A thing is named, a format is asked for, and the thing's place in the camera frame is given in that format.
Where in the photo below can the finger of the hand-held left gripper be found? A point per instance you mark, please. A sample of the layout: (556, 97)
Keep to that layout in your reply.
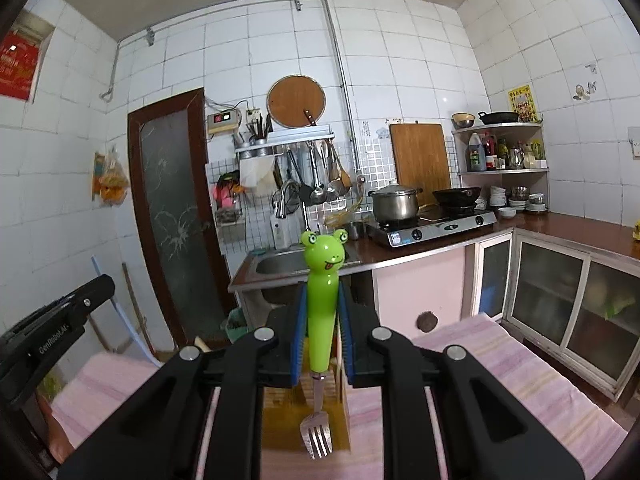
(92, 297)

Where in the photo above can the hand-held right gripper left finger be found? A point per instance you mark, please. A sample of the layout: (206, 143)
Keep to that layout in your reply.
(300, 350)

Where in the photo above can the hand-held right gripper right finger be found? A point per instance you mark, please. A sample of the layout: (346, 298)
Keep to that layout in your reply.
(348, 355)

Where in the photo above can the yellow wooden utensil holder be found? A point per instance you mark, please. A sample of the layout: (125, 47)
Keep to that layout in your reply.
(285, 420)

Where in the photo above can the person's left forearm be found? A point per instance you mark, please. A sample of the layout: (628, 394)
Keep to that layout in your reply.
(50, 430)

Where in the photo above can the wooden stick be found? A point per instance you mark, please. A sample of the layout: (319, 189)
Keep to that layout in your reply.
(134, 305)

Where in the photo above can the green bucket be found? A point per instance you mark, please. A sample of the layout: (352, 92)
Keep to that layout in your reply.
(237, 327)

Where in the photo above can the dark round object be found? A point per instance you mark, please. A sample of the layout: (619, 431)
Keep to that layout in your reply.
(427, 321)

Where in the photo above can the stainless steel sink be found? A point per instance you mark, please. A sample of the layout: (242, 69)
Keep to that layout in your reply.
(280, 262)

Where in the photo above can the hanging plastic bag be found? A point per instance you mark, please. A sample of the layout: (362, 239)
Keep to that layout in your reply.
(111, 180)

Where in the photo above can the white plastic bottle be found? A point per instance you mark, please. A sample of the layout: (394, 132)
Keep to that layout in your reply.
(280, 232)

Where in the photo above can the small steel cup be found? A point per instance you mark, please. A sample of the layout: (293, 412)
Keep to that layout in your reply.
(354, 231)

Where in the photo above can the dark wooden frosted glass door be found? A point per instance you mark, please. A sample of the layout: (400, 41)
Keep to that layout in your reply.
(170, 200)

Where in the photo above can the steel gas stove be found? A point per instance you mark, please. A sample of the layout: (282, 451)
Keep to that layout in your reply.
(430, 232)

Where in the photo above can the pink striped tablecloth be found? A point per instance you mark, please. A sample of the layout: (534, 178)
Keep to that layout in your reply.
(500, 385)

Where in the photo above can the steel faucet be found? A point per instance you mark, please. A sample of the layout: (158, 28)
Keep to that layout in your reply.
(286, 195)

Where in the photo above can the steel pot with lid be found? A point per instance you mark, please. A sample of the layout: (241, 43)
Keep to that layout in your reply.
(395, 205)

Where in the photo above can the steel hanging ladle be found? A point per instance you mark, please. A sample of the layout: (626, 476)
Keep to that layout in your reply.
(318, 192)

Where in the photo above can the pink rubber gloves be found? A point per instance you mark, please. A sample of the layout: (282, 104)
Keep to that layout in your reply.
(227, 192)

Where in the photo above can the hanging metal spatula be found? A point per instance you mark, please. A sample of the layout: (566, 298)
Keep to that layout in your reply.
(341, 180)

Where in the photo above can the white hanging cloth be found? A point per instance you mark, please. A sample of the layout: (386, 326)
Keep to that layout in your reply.
(256, 175)

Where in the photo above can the black wok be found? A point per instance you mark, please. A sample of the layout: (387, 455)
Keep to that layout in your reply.
(456, 197)

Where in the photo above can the rectangular wooden cutting board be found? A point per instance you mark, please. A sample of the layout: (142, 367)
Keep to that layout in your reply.
(420, 160)

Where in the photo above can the white glass door cabinet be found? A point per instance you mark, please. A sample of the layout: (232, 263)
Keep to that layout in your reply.
(550, 300)

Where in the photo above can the small white bowl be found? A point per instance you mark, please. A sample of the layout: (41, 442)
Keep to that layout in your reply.
(506, 213)

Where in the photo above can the beige controller box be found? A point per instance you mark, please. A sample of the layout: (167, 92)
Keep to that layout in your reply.
(223, 122)

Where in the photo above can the metal utensil cup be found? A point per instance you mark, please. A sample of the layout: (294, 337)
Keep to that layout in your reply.
(259, 132)

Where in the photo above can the steel bowl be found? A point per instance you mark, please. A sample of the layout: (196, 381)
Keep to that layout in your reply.
(519, 193)

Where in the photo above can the large dark sauce bottle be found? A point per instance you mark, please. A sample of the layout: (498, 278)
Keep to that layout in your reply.
(475, 155)

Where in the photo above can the stack of rimmed bowls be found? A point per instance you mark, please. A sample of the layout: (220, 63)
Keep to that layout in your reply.
(537, 202)

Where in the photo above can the round wooden cutting board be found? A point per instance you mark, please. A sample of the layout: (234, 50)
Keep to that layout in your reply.
(290, 97)

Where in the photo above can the row of condiment bottles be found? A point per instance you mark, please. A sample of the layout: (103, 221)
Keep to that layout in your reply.
(515, 157)

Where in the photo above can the beige bowl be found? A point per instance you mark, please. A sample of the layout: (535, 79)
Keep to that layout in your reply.
(463, 121)

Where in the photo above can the white corner shelf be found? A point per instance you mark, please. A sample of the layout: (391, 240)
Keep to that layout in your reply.
(505, 127)

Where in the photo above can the metal wall rack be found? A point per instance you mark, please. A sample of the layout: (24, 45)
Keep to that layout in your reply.
(285, 140)

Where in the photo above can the white wall socket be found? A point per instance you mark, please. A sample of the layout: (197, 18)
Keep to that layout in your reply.
(253, 116)

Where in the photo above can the red wall poster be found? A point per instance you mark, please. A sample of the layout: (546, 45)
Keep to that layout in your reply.
(17, 65)

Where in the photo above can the metal wall pipe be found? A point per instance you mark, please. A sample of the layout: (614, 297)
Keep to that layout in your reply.
(340, 60)

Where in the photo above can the yellow wall poster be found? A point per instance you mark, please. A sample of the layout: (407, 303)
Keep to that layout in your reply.
(522, 102)

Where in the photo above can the wall sticker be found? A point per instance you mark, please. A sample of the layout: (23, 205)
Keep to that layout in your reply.
(580, 91)

